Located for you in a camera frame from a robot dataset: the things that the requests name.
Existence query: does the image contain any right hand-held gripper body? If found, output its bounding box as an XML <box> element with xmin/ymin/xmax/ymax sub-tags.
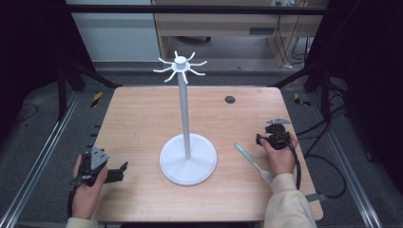
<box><xmin>264</xmin><ymin>118</ymin><xmax>293</xmax><ymax>151</ymax></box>

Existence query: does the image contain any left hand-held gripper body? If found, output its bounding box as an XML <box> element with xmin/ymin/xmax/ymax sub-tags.
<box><xmin>76</xmin><ymin>146</ymin><xmax>125</xmax><ymax>187</ymax></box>

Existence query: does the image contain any teal handled white fork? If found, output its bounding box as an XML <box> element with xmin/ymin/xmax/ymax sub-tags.
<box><xmin>233</xmin><ymin>142</ymin><xmax>275</xmax><ymax>185</ymax></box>

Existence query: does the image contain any white hook stand rack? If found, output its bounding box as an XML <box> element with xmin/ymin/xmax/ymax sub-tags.
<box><xmin>152</xmin><ymin>50</ymin><xmax>219</xmax><ymax>187</ymax></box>

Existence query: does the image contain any person's right hand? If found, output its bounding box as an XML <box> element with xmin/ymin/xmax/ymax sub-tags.
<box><xmin>259</xmin><ymin>132</ymin><xmax>299</xmax><ymax>178</ymax></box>

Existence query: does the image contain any person's left hand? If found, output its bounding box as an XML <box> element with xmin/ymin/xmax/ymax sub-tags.
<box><xmin>71</xmin><ymin>154</ymin><xmax>109</xmax><ymax>220</ymax></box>

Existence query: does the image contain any yellow black floor tape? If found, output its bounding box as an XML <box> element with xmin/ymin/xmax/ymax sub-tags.
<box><xmin>90</xmin><ymin>91</ymin><xmax>105</xmax><ymax>109</ymax></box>
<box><xmin>293</xmin><ymin>92</ymin><xmax>312</xmax><ymax>107</ymax></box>

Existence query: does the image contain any black metal stand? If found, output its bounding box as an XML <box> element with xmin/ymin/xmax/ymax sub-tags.
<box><xmin>269</xmin><ymin>61</ymin><xmax>334</xmax><ymax>123</ymax></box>
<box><xmin>56</xmin><ymin>60</ymin><xmax>123</xmax><ymax>122</ymax></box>

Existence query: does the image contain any black curtain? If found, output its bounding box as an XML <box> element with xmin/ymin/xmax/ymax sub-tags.
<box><xmin>0</xmin><ymin>0</ymin><xmax>96</xmax><ymax>141</ymax></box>
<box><xmin>305</xmin><ymin>0</ymin><xmax>403</xmax><ymax>188</ymax></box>

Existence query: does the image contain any light wooden desk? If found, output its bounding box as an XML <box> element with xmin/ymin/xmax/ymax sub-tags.
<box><xmin>153</xmin><ymin>0</ymin><xmax>330</xmax><ymax>68</ymax></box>

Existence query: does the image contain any white cabinet panel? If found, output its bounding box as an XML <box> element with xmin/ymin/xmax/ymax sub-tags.
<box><xmin>66</xmin><ymin>0</ymin><xmax>162</xmax><ymax>63</ymax></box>

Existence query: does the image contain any black crossbar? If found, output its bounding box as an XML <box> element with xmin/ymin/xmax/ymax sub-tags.
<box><xmin>66</xmin><ymin>4</ymin><xmax>328</xmax><ymax>15</ymax></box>

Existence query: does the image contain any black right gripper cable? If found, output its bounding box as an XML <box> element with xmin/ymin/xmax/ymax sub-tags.
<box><xmin>275</xmin><ymin>128</ymin><xmax>302</xmax><ymax>191</ymax></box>

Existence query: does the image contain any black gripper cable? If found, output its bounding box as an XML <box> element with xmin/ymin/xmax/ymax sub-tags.
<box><xmin>67</xmin><ymin>177</ymin><xmax>84</xmax><ymax>219</ymax></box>
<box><xmin>275</xmin><ymin>128</ymin><xmax>302</xmax><ymax>191</ymax></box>

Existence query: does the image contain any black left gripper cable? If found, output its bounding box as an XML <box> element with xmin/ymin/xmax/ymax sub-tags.
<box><xmin>67</xmin><ymin>177</ymin><xmax>84</xmax><ymax>219</ymax></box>

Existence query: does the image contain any aluminium floor rail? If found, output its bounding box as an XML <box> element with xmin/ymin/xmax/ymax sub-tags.
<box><xmin>308</xmin><ymin>90</ymin><xmax>383</xmax><ymax>228</ymax></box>
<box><xmin>0</xmin><ymin>90</ymin><xmax>81</xmax><ymax>228</ymax></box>

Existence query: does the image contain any grey strap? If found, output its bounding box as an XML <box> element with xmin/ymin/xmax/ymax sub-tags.
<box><xmin>305</xmin><ymin>192</ymin><xmax>328</xmax><ymax>203</ymax></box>

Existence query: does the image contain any thin black floor cable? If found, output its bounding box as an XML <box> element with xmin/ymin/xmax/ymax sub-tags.
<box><xmin>13</xmin><ymin>102</ymin><xmax>39</xmax><ymax>124</ymax></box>

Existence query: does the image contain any bundle of hanging cables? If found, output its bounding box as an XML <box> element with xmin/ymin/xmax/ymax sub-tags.
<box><xmin>273</xmin><ymin>13</ymin><xmax>315</xmax><ymax>69</ymax></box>

